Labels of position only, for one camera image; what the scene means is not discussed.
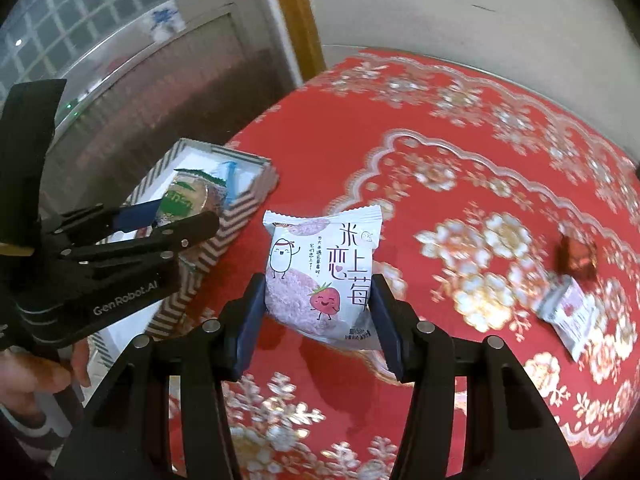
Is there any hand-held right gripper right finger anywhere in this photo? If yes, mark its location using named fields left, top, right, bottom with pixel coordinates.
left=370, top=273, right=603, bottom=480

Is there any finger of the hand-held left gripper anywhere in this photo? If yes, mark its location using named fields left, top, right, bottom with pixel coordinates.
left=50, top=201, right=163, bottom=246
left=60, top=211, right=221, bottom=267

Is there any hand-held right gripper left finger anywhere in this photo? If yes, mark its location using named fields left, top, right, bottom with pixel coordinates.
left=52, top=272, right=268, bottom=480

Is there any green label round cake packet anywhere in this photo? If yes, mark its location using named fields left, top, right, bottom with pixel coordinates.
left=157, top=167, right=231, bottom=231

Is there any striped rim white box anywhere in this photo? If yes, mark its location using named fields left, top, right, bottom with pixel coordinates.
left=87, top=139, right=279, bottom=378

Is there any white strawberry snack packet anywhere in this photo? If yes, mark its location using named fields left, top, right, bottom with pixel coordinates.
left=262, top=202, right=386, bottom=351

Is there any person's left hand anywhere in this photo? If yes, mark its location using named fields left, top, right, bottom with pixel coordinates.
left=0, top=340, right=93, bottom=409

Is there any blue white snack packet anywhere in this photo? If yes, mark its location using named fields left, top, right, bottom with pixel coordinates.
left=212, top=160, right=246, bottom=208

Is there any metal door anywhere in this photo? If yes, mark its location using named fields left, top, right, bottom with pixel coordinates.
left=0, top=0, right=296, bottom=211

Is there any red floral tablecloth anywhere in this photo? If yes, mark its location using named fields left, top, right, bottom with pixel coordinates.
left=167, top=50, right=640, bottom=480

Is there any small white snack packet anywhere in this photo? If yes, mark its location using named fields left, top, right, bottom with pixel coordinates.
left=537, top=275, right=598, bottom=361

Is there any small red brown candy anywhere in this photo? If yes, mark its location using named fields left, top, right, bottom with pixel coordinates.
left=555, top=234, right=599, bottom=278

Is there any wooden door frame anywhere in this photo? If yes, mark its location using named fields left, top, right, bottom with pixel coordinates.
left=265, top=0, right=328, bottom=86

